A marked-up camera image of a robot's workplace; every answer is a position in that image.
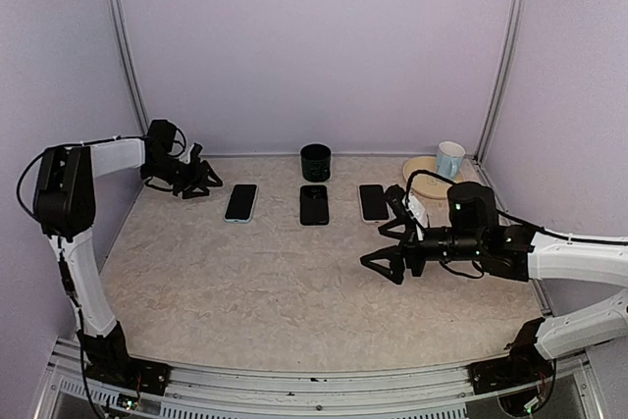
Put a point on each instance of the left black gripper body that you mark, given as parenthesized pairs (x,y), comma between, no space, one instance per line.
(183,177)

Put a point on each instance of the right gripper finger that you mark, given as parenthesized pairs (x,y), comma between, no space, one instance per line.
(400,228)
(387,262)

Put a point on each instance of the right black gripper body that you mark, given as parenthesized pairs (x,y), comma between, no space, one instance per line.
(412,249)

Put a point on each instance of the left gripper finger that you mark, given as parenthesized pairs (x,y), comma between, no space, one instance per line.
(196,190)
(207,177)

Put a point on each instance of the pink phone case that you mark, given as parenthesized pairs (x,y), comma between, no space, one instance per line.
(374,203)

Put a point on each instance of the light blue phone case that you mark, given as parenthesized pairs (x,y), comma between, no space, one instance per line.
(240,203)

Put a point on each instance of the black phone case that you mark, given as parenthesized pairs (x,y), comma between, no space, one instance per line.
(314,205)

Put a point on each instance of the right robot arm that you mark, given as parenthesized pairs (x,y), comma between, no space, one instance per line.
(519,251)

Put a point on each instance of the beige round plate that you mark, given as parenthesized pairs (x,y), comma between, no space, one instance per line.
(424,185)

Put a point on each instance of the light blue mug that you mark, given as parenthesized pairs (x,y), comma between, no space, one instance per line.
(449,159)

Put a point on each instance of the dark green cup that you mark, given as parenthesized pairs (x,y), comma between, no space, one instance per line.
(315,161)

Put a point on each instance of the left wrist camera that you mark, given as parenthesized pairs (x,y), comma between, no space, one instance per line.
(191,154)

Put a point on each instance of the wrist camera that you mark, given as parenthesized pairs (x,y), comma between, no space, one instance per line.
(191,154)
(406,205)

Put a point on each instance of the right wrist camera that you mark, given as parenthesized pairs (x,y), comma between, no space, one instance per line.
(406,205)

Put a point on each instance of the right aluminium frame post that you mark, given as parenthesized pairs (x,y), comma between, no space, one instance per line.
(506,58)

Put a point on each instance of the aluminium frame post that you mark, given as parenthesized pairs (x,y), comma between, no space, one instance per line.
(129,72)
(506,58)

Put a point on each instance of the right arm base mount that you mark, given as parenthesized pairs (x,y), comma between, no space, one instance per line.
(506,372)

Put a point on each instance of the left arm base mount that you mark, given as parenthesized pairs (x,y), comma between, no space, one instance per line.
(144,376)

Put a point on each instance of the left aluminium frame post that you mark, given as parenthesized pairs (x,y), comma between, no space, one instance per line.
(129,72)

